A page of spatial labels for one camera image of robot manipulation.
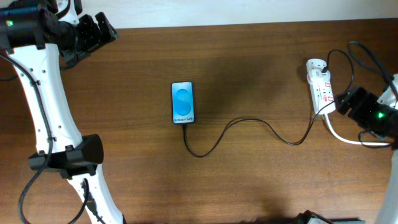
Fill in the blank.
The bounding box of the white power strip cord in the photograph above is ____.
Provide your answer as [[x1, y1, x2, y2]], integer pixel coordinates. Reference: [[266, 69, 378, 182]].
[[322, 113, 392, 148]]

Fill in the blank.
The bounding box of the black USB charger plug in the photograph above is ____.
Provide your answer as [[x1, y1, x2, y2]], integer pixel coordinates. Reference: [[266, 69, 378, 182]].
[[322, 66, 329, 73]]

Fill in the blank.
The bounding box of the blue Galaxy smartphone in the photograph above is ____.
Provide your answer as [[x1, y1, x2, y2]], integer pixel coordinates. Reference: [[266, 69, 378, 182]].
[[171, 82, 195, 124]]

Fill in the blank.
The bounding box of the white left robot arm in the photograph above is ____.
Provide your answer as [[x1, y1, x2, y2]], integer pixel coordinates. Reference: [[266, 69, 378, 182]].
[[1, 1, 125, 223]]

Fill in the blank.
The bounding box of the white power strip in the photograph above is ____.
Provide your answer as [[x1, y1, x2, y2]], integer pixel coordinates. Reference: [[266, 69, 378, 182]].
[[306, 58, 336, 115]]

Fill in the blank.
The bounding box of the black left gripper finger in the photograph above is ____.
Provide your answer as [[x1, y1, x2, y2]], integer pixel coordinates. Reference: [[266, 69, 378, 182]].
[[60, 50, 90, 67], [95, 12, 119, 44]]

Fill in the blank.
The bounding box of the black USB charging cable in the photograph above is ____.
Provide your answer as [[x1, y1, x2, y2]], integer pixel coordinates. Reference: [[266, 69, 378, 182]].
[[182, 49, 355, 159]]

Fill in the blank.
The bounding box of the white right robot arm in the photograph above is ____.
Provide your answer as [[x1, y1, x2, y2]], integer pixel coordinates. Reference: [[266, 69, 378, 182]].
[[336, 87, 397, 224]]

